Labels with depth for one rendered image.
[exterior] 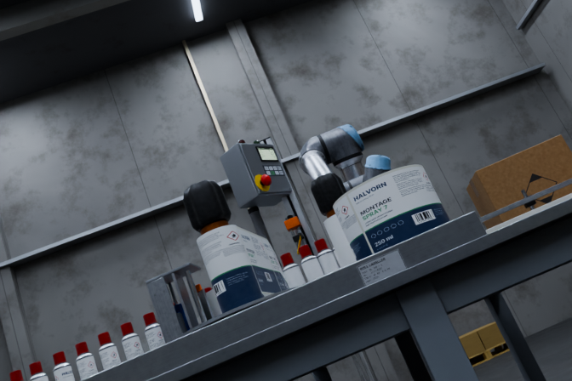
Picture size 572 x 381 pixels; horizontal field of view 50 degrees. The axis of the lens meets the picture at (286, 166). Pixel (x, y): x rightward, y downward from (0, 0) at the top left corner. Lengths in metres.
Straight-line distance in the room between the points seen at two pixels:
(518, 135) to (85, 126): 7.56
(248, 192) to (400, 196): 0.84
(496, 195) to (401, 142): 8.79
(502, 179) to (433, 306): 1.13
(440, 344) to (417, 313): 0.06
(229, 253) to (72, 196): 9.62
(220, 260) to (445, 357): 0.47
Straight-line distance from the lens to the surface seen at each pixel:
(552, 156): 2.13
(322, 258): 1.81
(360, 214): 1.17
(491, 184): 2.06
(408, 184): 1.17
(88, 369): 1.98
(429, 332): 0.99
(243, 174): 1.92
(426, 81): 11.43
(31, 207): 10.96
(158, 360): 1.09
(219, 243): 1.22
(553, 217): 1.01
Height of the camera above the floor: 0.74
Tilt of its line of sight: 18 degrees up
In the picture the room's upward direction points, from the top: 23 degrees counter-clockwise
